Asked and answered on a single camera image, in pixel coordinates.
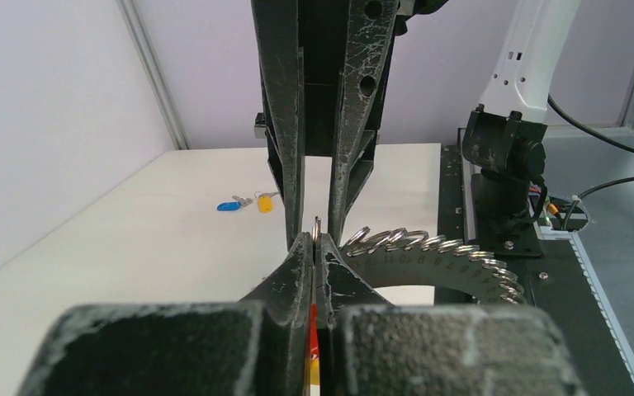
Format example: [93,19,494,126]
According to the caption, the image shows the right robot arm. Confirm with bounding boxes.
[251,1,579,257]

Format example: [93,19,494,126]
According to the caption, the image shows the metal keyring with small rings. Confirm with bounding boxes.
[335,227,526,304]

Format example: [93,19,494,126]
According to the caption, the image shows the yellow key tag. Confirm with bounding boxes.
[254,191,280,214]

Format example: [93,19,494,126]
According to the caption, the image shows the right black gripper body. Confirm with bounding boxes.
[253,0,449,159]

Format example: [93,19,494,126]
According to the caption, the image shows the right aluminium frame post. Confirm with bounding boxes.
[116,0,191,150]

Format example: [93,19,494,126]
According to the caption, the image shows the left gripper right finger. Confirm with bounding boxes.
[315,234,585,395]

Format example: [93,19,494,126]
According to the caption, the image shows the right camera cable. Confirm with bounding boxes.
[546,93,634,164]

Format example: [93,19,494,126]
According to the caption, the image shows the blue key tag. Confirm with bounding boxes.
[216,196,253,212]

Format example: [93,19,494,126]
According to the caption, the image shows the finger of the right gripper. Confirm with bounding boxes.
[328,1,399,243]
[251,1,305,247]

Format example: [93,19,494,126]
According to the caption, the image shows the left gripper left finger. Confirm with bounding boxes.
[19,232,314,395]

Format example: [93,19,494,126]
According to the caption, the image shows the white cable duct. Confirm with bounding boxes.
[538,224,634,396]

